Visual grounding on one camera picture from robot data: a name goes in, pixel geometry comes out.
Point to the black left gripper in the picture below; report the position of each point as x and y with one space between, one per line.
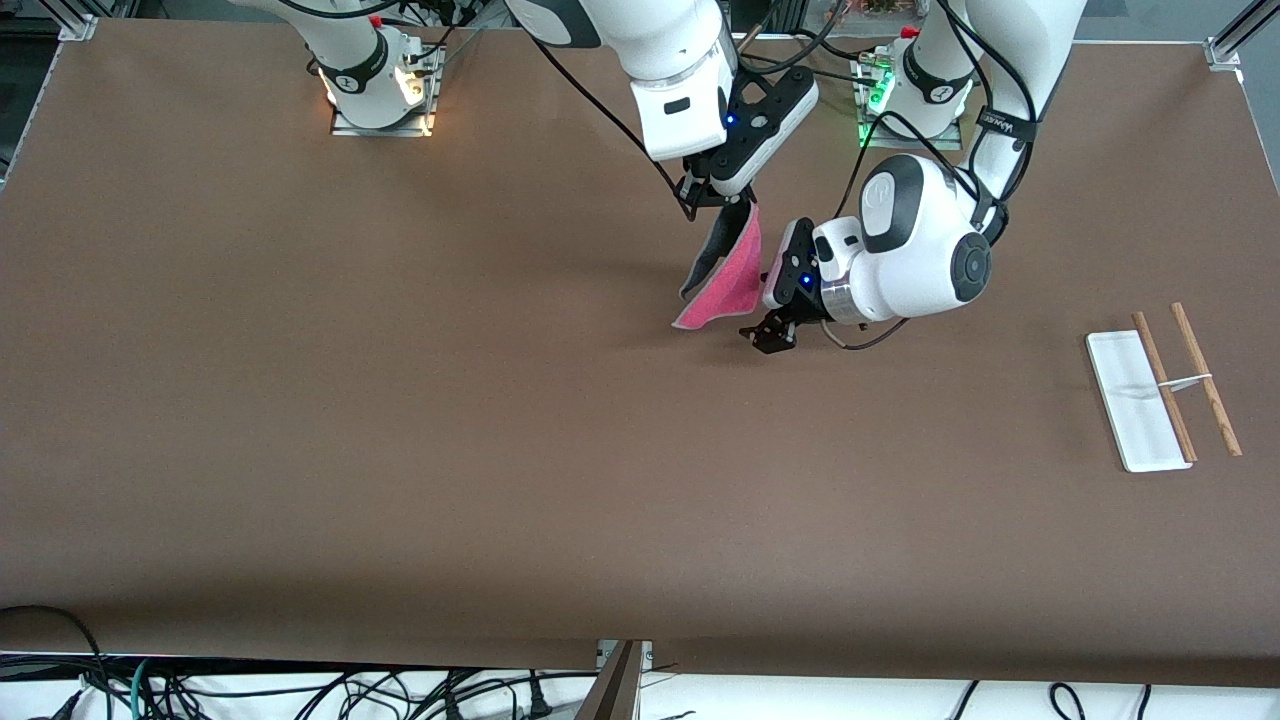
797 317

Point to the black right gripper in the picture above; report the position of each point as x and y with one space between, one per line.
700 189

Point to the pink microfibre towel grey edge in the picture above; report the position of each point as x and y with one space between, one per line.
735 275

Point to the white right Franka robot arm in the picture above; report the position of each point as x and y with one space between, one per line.
660 40

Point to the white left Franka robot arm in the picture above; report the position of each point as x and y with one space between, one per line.
930 260

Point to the wooden rack rod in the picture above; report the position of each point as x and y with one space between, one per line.
1150 350

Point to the brown table cover sheet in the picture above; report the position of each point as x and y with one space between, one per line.
640 450

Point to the orange items behind table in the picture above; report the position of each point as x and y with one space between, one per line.
875 7

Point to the wooden chopsticks pair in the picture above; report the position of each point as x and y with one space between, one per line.
1223 420

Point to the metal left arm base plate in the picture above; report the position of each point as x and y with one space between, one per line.
900 143

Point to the white rack base plate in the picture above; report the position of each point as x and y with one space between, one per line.
1135 420

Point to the white rack cross bracket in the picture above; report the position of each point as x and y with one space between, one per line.
1190 381

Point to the aluminium frame corner profile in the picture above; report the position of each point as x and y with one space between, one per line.
78 25
1222 52

